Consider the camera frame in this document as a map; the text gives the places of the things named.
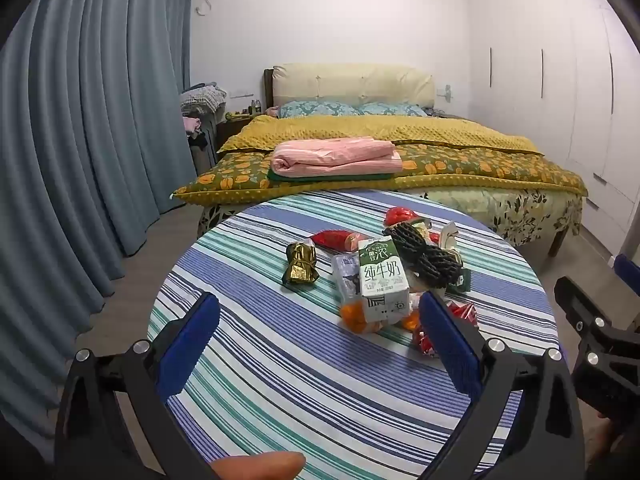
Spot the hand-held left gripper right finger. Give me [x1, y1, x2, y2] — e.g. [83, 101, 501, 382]
[418, 290, 586, 480]

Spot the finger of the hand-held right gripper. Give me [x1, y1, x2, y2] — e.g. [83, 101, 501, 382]
[554, 276, 640, 377]
[614, 253, 640, 293]

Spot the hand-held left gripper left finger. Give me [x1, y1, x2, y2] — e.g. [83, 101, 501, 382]
[54, 291, 222, 480]

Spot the green white milk carton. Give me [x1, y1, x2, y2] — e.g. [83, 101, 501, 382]
[358, 236, 411, 325]

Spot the white yellow snack packet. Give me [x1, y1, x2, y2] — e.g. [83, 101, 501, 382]
[439, 220, 461, 253]

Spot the gold foil packet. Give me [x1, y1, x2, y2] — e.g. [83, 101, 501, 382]
[283, 241, 321, 286]

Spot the red plastic bag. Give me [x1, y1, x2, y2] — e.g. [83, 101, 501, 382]
[385, 206, 423, 228]

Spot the person's left hand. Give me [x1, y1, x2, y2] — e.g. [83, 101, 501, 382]
[210, 451, 307, 480]

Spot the red white snack wrapper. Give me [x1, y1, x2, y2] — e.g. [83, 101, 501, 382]
[412, 326, 442, 361]
[444, 300, 480, 329]

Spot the dark green packet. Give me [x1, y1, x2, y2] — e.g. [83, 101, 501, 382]
[447, 267, 472, 293]

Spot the striped tablecloth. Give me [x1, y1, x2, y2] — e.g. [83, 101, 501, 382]
[146, 189, 561, 480]

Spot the leaf print bed sheet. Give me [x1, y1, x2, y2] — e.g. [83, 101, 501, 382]
[200, 187, 583, 248]

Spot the red sausage packet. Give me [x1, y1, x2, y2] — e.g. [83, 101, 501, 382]
[309, 230, 371, 252]

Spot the green folded cloth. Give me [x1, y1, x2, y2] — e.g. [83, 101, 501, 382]
[266, 169, 396, 183]

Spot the orange floral quilt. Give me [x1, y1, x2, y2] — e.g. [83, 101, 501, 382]
[172, 142, 588, 207]

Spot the dark nightstand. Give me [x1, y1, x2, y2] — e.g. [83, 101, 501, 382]
[215, 117, 251, 153]

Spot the blue grey curtain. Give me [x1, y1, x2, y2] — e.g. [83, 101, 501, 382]
[0, 0, 198, 461]

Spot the pink folded blanket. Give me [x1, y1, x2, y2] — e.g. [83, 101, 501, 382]
[270, 136, 404, 179]

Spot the yellow blanket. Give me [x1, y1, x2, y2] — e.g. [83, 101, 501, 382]
[218, 114, 543, 156]

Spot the white wardrobe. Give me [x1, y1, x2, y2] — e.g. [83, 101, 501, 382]
[465, 0, 640, 261]

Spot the grey checked clothes pile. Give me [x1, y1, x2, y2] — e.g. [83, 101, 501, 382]
[180, 82, 228, 116]

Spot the teal floral pillow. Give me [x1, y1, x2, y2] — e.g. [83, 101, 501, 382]
[359, 102, 428, 117]
[277, 100, 361, 118]

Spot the bed with cream headboard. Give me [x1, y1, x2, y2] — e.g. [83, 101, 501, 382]
[197, 63, 588, 258]

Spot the black rope bundle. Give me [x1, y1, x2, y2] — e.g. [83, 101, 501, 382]
[390, 223, 463, 289]

